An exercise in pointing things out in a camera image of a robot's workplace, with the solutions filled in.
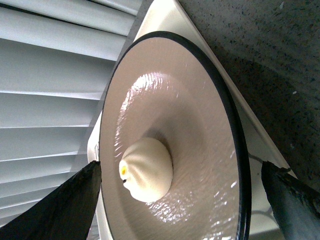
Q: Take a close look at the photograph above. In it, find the brown plate black rim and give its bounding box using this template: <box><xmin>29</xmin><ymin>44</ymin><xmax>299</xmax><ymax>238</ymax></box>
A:
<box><xmin>99</xmin><ymin>31</ymin><xmax>252</xmax><ymax>240</ymax></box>

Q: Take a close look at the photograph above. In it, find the white steamed bun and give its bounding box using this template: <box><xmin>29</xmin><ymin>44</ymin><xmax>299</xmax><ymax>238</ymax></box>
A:
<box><xmin>118</xmin><ymin>137</ymin><xmax>173</xmax><ymax>203</ymax></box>

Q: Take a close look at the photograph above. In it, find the grey pleated curtain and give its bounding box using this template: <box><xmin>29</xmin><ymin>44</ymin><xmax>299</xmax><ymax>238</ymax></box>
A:
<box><xmin>0</xmin><ymin>0</ymin><xmax>142</xmax><ymax>240</ymax></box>

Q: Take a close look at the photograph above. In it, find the white bear print tray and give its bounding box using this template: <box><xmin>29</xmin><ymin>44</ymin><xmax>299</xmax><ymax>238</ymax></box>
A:
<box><xmin>87</xmin><ymin>0</ymin><xmax>289</xmax><ymax>240</ymax></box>

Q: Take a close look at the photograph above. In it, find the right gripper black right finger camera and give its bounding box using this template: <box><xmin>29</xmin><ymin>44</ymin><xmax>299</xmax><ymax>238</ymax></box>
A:
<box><xmin>261</xmin><ymin>161</ymin><xmax>320</xmax><ymax>240</ymax></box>

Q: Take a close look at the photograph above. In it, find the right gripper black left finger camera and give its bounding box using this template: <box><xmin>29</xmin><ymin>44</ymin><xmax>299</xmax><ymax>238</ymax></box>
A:
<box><xmin>0</xmin><ymin>161</ymin><xmax>102</xmax><ymax>240</ymax></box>

